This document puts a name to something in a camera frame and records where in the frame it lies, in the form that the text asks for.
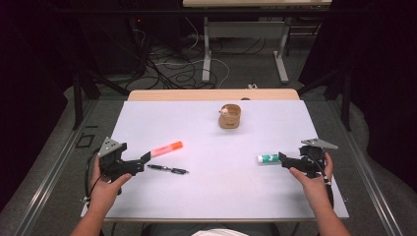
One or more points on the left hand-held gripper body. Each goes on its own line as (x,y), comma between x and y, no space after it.
(113,164)

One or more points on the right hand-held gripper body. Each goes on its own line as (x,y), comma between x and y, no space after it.
(311,162)

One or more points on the white and green glue stick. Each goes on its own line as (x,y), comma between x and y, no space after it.
(267,158)

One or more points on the orange highlighter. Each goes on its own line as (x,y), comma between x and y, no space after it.
(167,148)

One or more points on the black pen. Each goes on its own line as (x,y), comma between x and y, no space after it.
(167,169)

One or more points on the tan round pen cup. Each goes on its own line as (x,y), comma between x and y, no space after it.
(229,123)

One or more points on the person's right hand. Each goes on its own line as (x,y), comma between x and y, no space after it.
(316,190)

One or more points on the person's left hand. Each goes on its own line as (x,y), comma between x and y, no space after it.
(105,191)

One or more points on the black square floor socket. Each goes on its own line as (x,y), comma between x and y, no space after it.
(78,141)

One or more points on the black metal stand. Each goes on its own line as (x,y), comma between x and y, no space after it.
(345,98)
(78,98)

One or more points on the small white round object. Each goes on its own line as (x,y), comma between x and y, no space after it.
(225,112)

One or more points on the white table mat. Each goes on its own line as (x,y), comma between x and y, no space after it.
(213,190)

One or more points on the small white plug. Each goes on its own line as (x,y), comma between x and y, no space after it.
(252,86)

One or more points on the light wooden table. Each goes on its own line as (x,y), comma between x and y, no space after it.
(213,94)

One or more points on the person's white shirt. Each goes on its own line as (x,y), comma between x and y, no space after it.
(219,233)

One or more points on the dark curtain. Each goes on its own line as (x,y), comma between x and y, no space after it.
(26,98)
(387,98)

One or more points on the desk with white legs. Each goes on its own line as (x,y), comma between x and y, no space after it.
(206,49)

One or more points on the grey metal floor rail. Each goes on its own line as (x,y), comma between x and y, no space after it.
(49,187)
(367,177)

